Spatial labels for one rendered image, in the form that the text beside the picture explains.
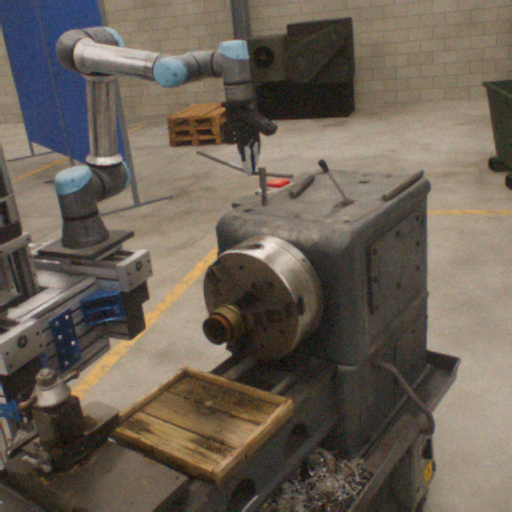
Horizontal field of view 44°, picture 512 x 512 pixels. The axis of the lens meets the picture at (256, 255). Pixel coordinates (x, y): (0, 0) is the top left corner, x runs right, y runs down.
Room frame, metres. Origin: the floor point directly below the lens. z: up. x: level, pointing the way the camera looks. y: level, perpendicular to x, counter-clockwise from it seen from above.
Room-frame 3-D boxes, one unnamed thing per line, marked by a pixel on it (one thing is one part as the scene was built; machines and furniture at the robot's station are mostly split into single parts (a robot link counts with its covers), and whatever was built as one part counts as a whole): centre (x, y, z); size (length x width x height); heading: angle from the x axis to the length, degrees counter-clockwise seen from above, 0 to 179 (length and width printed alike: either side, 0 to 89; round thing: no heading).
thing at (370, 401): (1.86, -0.23, 0.43); 0.60 x 0.48 x 0.86; 142
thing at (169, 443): (1.31, 0.18, 0.89); 0.36 x 0.30 x 0.04; 52
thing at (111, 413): (1.13, 0.43, 0.99); 0.20 x 0.10 x 0.05; 142
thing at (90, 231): (1.96, 0.55, 1.21); 0.15 x 0.15 x 0.10
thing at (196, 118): (9.85, 0.53, 0.22); 1.25 x 0.86 x 0.44; 162
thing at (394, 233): (1.86, -0.23, 1.06); 0.59 x 0.48 x 0.39; 142
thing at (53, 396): (1.11, 0.44, 1.13); 0.08 x 0.08 x 0.03
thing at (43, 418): (1.11, 0.44, 1.07); 0.07 x 0.07 x 0.10; 52
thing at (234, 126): (1.77, 0.01, 1.52); 0.09 x 0.08 x 0.12; 53
